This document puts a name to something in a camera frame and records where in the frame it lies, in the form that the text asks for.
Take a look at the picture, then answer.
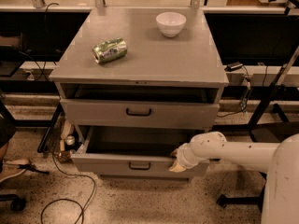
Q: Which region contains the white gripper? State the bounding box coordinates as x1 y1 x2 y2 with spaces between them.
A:
169 143 201 173

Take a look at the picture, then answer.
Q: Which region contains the grey drawer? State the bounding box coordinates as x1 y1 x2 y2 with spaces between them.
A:
61 99 220 130
71 126 208 180

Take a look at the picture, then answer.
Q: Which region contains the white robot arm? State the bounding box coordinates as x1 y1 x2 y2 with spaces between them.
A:
169 132 299 224

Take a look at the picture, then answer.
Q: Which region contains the grey top drawer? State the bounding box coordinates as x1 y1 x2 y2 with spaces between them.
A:
61 99 220 130

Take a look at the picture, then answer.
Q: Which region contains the grey drawer cabinet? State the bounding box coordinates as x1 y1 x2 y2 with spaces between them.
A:
48 7 229 182

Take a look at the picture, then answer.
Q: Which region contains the black power adapter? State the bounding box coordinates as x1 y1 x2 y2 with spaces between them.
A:
225 62 243 72

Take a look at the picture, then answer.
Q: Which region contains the clutter basket under table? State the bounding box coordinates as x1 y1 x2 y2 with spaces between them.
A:
47 115 80 163

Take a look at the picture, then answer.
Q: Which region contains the crushed green soda can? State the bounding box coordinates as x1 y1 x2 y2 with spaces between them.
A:
93 37 128 63

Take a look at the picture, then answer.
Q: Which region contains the white ceramic bowl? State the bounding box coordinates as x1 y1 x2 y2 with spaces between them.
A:
156 12 187 37

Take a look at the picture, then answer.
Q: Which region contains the black office chair base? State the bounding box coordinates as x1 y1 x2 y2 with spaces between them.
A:
0 164 50 211

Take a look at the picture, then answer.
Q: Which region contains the person's shoe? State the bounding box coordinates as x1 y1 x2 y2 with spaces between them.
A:
0 159 30 183

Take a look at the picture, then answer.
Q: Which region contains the black floor cable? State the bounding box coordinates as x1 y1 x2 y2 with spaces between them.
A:
39 154 98 224

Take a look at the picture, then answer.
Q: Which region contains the black stand frame right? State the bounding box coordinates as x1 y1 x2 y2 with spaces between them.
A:
217 46 299 211

